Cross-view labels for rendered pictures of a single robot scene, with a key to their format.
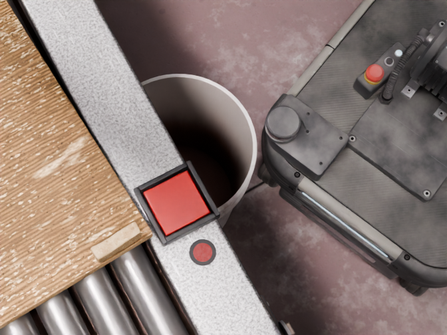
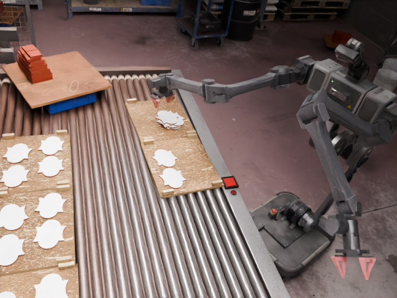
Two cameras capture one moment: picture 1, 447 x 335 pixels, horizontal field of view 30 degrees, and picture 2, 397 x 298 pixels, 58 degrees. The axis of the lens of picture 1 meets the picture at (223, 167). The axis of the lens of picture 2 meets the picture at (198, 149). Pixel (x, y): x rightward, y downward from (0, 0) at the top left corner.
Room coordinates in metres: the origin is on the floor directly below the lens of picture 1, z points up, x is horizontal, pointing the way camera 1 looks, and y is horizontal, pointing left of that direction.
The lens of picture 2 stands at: (-1.12, -0.08, 2.29)
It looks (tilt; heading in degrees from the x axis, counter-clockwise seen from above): 41 degrees down; 14
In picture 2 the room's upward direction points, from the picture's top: 11 degrees clockwise
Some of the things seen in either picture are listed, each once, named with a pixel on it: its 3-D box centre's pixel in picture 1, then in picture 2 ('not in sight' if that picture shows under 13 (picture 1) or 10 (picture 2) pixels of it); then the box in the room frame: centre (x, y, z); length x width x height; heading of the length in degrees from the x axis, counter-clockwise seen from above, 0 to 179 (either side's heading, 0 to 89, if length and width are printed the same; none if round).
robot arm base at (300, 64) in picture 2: not in sight; (295, 73); (0.63, -0.09, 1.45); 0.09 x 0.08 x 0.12; 61
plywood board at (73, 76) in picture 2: not in sight; (57, 76); (0.49, 1.31, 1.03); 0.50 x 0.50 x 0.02; 60
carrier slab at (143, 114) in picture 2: not in sight; (159, 119); (0.55, 0.61, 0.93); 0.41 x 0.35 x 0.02; 43
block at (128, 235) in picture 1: (116, 242); (217, 182); (0.18, 0.11, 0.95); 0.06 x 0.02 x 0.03; 131
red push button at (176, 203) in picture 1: (176, 203); (229, 182); (0.25, 0.05, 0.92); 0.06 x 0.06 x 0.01; 37
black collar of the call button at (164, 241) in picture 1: (176, 203); (229, 182); (0.25, 0.05, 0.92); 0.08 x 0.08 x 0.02; 37
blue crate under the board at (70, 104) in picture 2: not in sight; (63, 89); (0.46, 1.25, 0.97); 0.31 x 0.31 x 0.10; 60
